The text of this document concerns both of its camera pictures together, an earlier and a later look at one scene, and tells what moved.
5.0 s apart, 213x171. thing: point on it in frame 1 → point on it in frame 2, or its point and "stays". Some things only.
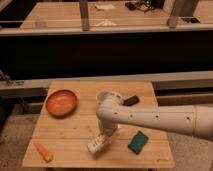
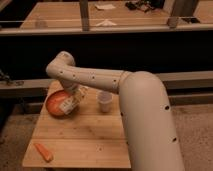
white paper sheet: [105, 6] stays
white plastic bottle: [100, 141] → [74, 100]
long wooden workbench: [107, 16] stays
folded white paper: [106, 23] stays
